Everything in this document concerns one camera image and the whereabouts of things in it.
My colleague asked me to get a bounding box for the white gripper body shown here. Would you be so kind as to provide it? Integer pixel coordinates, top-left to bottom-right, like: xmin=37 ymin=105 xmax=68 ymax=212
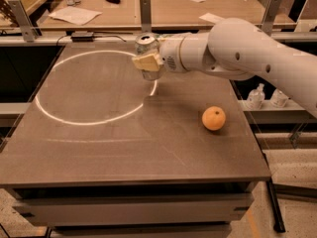
xmin=159 ymin=37 xmax=184 ymax=73

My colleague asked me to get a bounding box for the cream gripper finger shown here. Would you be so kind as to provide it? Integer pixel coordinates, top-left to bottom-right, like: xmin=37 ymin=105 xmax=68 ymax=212
xmin=132 ymin=53 xmax=162 ymax=71

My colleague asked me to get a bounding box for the silver 7up soda can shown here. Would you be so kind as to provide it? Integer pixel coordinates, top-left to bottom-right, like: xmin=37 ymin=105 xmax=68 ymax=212
xmin=135 ymin=33 xmax=163 ymax=81

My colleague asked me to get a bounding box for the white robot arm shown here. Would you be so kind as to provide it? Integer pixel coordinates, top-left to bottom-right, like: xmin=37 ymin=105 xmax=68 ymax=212
xmin=133 ymin=18 xmax=317 ymax=116

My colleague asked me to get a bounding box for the green chip bag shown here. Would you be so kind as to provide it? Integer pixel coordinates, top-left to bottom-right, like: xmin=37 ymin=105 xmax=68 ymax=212
xmin=155 ymin=32 xmax=191 ymax=42

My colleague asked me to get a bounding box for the white paper sheet right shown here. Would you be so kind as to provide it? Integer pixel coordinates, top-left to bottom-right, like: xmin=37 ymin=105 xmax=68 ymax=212
xmin=200 ymin=13 xmax=223 ymax=24

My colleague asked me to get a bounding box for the orange fruit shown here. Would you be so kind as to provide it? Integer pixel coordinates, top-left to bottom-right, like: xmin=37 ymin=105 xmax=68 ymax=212
xmin=202 ymin=106 xmax=226 ymax=131

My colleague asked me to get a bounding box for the black power adapter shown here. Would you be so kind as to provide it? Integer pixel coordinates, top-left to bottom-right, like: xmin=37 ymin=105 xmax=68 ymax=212
xmin=71 ymin=32 xmax=94 ymax=42

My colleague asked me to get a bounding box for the white paper sheet left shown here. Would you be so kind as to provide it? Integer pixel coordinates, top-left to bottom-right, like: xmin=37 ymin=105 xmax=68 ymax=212
xmin=50 ymin=6 xmax=101 ymax=26

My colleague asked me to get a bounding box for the clear sanitizer bottle left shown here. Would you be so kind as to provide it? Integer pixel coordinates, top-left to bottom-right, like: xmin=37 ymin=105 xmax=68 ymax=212
xmin=247 ymin=83 xmax=264 ymax=109

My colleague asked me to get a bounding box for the clear sanitizer bottle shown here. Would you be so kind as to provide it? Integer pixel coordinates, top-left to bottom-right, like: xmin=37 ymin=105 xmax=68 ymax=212
xmin=269 ymin=89 xmax=288 ymax=108
xmin=247 ymin=83 xmax=264 ymax=109

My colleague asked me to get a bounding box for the clear sanitizer bottle right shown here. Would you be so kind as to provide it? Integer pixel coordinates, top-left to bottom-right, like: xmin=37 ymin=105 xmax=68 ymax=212
xmin=269 ymin=89 xmax=288 ymax=108

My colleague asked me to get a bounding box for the grey table drawer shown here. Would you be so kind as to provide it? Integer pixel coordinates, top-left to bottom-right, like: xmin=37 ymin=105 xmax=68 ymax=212
xmin=14 ymin=193 xmax=254 ymax=226

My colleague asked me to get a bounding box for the metal bracket middle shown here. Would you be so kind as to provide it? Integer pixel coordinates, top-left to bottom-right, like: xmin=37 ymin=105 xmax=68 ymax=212
xmin=140 ymin=0 xmax=152 ymax=32

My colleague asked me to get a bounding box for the metal bracket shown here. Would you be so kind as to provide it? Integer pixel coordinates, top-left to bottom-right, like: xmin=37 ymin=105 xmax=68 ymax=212
xmin=8 ymin=0 xmax=38 ymax=42
xmin=261 ymin=0 xmax=282 ymax=36
xmin=140 ymin=0 xmax=152 ymax=32

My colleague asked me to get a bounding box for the metal bracket right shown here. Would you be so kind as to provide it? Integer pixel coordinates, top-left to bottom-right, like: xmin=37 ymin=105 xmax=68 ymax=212
xmin=261 ymin=0 xmax=282 ymax=36

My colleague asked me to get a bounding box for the metal bracket left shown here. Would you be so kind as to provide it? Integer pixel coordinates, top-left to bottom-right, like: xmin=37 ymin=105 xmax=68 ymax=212
xmin=8 ymin=0 xmax=38 ymax=42

